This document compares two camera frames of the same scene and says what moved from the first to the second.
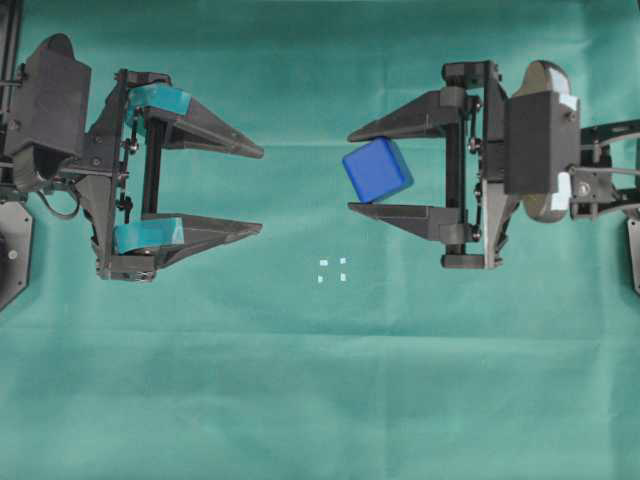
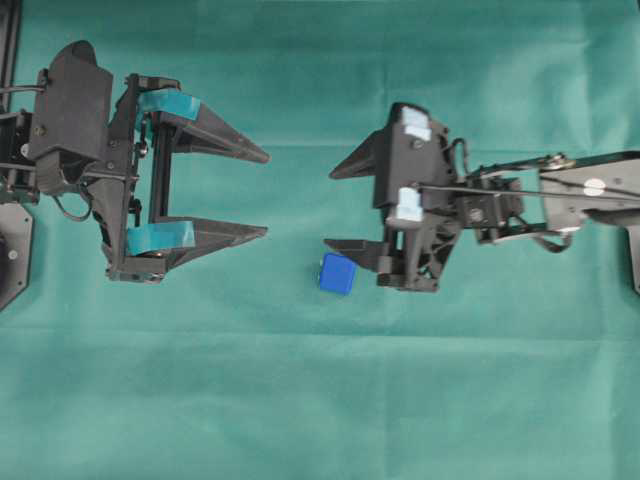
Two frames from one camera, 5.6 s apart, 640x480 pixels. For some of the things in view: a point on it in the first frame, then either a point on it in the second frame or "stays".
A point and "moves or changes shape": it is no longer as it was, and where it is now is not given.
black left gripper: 98,178 stays
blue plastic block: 377,169 moves or changes shape
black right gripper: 476,165 → 417,191
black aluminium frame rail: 9,58 stays
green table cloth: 331,344 stays
